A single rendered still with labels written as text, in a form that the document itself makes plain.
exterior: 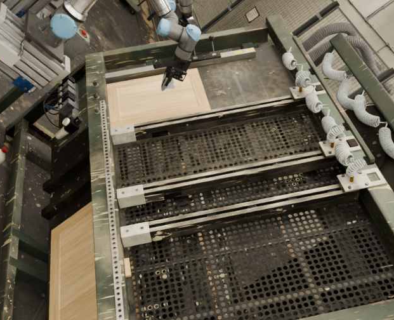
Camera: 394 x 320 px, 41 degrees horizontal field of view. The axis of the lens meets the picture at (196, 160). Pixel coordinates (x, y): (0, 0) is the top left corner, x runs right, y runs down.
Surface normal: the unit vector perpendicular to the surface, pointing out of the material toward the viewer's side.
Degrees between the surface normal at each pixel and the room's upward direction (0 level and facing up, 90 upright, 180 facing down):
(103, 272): 58
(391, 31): 90
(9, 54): 90
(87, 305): 90
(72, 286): 90
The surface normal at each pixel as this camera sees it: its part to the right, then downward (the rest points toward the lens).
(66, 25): -0.05, 0.61
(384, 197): -0.09, -0.72
